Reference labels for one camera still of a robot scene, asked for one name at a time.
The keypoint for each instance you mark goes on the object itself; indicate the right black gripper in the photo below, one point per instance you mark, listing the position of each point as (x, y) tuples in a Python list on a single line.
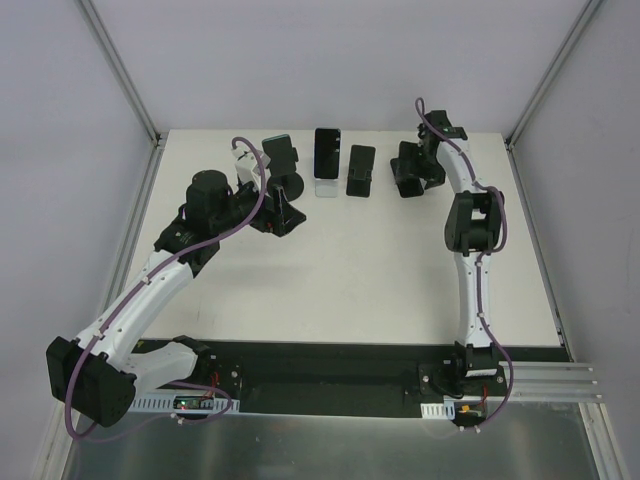
[(417, 167)]

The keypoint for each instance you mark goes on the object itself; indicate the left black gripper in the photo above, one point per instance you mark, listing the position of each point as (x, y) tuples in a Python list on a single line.
[(273, 211)]

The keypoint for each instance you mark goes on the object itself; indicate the black round-base phone stand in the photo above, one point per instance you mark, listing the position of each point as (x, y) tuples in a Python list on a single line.
[(293, 183)]

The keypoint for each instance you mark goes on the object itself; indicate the black folding phone stand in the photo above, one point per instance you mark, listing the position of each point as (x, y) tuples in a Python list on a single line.
[(359, 178)]

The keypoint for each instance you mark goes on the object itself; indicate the silver folding phone stand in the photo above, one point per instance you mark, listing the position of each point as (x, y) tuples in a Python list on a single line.
[(326, 188)]

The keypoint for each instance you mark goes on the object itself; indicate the black phone teal edge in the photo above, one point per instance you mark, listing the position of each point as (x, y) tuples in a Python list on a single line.
[(281, 153)]

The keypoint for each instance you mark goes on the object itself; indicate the black phone blue edge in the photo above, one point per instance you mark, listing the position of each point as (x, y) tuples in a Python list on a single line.
[(327, 143)]

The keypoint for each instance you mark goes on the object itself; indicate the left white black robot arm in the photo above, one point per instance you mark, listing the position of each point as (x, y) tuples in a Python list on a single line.
[(97, 373)]

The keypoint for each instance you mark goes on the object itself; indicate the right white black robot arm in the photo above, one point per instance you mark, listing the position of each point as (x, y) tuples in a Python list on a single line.
[(475, 229)]

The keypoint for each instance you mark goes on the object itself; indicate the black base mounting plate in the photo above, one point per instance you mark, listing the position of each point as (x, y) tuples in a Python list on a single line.
[(356, 380)]

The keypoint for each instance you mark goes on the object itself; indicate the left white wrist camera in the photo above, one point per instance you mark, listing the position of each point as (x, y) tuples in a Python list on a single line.
[(247, 169)]

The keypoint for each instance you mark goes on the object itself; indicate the left white cable duct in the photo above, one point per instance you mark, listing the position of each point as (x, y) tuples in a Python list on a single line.
[(172, 403)]

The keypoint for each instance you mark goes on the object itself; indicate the white cable duct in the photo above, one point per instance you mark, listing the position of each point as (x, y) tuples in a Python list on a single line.
[(172, 403), (450, 409)]

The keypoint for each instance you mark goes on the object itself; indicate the right aluminium frame post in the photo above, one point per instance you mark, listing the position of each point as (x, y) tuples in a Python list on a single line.
[(578, 29)]

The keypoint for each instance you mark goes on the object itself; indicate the aluminium frame post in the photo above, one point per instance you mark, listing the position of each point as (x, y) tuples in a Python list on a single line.
[(111, 55), (578, 29)]

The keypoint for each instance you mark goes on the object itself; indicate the right white cable duct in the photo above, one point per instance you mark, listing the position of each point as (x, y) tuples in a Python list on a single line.
[(450, 409)]

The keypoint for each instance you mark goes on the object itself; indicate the left aluminium frame post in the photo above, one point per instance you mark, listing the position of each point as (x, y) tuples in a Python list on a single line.
[(111, 55)]

